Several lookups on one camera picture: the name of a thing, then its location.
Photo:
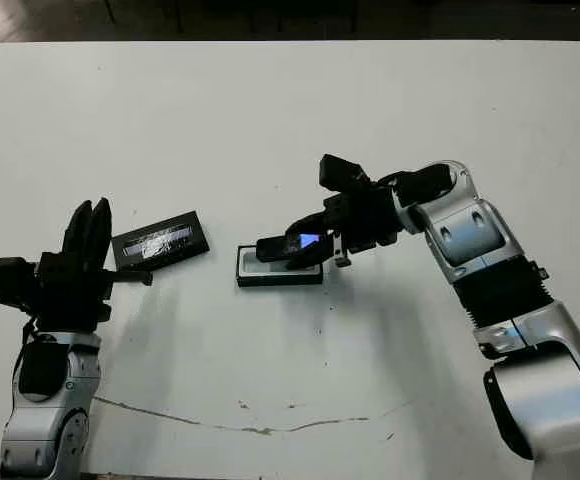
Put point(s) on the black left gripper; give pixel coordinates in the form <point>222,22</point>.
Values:
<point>70,295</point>

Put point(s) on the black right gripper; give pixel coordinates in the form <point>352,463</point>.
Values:
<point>365,220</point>

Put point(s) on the slim black camera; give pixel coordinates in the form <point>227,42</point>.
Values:
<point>275,247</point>

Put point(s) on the black box lid silver print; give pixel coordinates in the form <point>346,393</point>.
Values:
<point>180,240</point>

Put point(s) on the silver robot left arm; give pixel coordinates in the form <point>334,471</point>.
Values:
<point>40,430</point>

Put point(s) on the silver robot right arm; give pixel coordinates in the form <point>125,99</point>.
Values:
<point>470,225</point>

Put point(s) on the black box white insert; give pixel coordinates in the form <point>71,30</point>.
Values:
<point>280,281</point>

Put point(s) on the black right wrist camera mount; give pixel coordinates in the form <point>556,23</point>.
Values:
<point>340,172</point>

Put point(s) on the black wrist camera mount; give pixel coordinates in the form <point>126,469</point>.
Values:
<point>340,172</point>
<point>5,282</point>

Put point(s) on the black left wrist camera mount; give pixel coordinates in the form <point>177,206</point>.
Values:
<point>5,282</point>

